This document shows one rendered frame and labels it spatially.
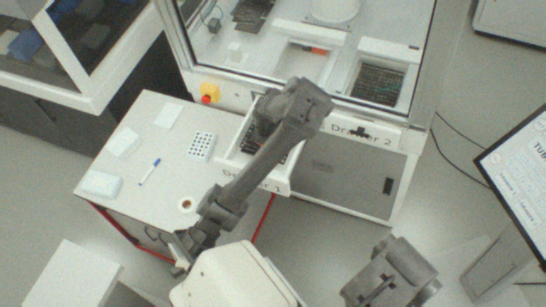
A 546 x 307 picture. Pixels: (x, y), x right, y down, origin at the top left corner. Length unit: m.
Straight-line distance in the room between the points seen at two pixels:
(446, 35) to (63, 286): 1.53
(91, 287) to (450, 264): 1.67
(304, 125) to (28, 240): 2.31
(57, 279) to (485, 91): 2.63
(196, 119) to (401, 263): 1.41
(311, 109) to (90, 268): 1.14
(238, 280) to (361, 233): 1.56
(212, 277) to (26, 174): 2.42
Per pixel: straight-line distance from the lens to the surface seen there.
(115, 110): 2.19
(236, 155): 1.69
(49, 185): 3.07
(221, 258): 0.94
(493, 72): 3.24
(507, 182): 1.52
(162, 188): 1.79
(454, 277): 2.39
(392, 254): 0.67
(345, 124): 1.66
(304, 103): 0.91
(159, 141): 1.92
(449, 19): 1.24
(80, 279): 1.78
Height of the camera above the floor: 2.25
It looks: 57 degrees down
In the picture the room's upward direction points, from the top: 12 degrees counter-clockwise
